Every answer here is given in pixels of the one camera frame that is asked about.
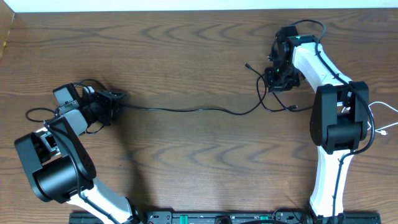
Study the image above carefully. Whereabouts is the black USB cable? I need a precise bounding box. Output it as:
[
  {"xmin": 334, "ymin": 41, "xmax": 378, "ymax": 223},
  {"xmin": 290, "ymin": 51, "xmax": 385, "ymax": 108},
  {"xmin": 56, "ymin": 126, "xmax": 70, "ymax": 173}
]
[{"xmin": 118, "ymin": 62, "xmax": 314, "ymax": 116}]

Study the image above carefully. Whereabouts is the white USB cable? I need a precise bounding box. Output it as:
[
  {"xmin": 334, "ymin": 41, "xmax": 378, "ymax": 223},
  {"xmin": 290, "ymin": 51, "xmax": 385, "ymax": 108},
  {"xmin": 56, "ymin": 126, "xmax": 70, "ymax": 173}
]
[{"xmin": 341, "ymin": 101, "xmax": 398, "ymax": 136}]

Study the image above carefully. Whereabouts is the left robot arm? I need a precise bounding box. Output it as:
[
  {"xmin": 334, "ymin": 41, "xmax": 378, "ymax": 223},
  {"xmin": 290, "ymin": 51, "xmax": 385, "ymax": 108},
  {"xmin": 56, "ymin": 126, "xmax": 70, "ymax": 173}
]
[{"xmin": 14, "ymin": 83, "xmax": 148, "ymax": 223}]

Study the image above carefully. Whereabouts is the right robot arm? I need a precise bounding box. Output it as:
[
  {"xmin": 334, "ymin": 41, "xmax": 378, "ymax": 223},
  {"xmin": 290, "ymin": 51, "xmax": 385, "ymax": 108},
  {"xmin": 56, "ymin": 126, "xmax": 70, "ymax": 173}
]
[{"xmin": 265, "ymin": 24, "xmax": 371, "ymax": 219}]

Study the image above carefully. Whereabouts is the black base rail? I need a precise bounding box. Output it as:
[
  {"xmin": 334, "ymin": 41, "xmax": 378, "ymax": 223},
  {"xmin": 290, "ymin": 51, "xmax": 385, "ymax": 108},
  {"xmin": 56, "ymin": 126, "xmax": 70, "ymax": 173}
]
[{"xmin": 68, "ymin": 210, "xmax": 382, "ymax": 224}]

